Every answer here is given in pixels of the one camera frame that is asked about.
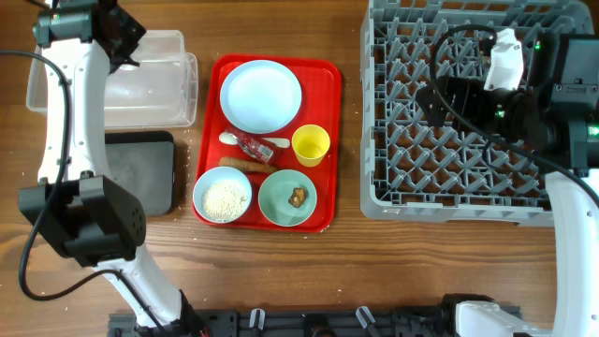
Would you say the clear plastic waste bin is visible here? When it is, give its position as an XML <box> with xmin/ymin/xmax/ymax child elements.
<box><xmin>35</xmin><ymin>30</ymin><xmax>198</xmax><ymax>132</ymax></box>

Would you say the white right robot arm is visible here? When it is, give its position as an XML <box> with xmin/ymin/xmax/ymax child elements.
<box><xmin>416</xmin><ymin>26</ymin><xmax>598</xmax><ymax>336</ymax></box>

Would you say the black waste tray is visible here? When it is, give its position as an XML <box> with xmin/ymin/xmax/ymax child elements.
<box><xmin>105</xmin><ymin>130</ymin><xmax>176</xmax><ymax>216</ymax></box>

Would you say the light blue rice bowl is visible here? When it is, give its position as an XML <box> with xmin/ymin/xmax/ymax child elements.
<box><xmin>192</xmin><ymin>167</ymin><xmax>253</xmax><ymax>224</ymax></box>

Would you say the red plastic tray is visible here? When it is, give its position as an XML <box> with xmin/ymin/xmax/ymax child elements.
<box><xmin>196</xmin><ymin>54</ymin><xmax>343</xmax><ymax>233</ymax></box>

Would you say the light blue plate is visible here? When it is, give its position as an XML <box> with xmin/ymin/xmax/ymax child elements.
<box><xmin>219</xmin><ymin>60</ymin><xmax>302</xmax><ymax>135</ymax></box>

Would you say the yellow plastic cup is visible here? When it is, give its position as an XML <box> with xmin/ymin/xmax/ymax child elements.
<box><xmin>291</xmin><ymin>125</ymin><xmax>331</xmax><ymax>168</ymax></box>

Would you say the brown food scrap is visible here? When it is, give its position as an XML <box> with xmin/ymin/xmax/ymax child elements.
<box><xmin>288</xmin><ymin>186</ymin><xmax>308</xmax><ymax>208</ymax></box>

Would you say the green bowl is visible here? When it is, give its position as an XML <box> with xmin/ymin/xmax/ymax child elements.
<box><xmin>258</xmin><ymin>169</ymin><xmax>318</xmax><ymax>227</ymax></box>

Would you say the white plastic spoon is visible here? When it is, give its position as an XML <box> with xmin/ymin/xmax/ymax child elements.
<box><xmin>219</xmin><ymin>132</ymin><xmax>291</xmax><ymax>149</ymax></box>

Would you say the white rice pile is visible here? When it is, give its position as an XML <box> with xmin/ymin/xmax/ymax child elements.
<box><xmin>202</xmin><ymin>181</ymin><xmax>249</xmax><ymax>222</ymax></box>

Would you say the grey plastic dishwasher rack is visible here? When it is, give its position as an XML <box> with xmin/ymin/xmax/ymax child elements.
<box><xmin>360</xmin><ymin>0</ymin><xmax>593</xmax><ymax>227</ymax></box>

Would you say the red snack wrapper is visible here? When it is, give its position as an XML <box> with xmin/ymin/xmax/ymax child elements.
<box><xmin>226</xmin><ymin>126</ymin><xmax>283</xmax><ymax>165</ymax></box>

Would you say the brown carrot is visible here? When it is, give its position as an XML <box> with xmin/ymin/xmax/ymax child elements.
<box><xmin>218</xmin><ymin>156</ymin><xmax>277</xmax><ymax>174</ymax></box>

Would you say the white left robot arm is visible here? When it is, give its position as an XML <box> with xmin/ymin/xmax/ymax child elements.
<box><xmin>19</xmin><ymin>0</ymin><xmax>210</xmax><ymax>336</ymax></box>

